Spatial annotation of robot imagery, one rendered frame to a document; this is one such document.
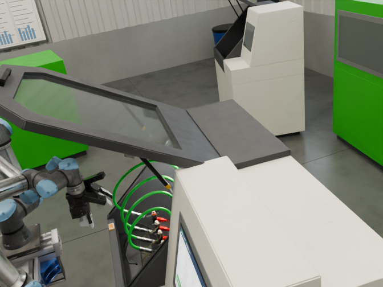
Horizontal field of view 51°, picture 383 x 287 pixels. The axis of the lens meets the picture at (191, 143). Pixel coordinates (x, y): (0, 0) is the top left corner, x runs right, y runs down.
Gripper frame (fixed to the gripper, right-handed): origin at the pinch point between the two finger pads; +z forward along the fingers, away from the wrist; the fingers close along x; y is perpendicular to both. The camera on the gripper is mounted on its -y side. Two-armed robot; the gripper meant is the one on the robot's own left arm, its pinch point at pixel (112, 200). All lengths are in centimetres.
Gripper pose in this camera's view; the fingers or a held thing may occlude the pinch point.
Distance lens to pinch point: 201.5
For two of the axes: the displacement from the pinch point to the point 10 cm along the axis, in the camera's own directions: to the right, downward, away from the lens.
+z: 7.9, 6.0, 1.6
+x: 0.2, 2.4, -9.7
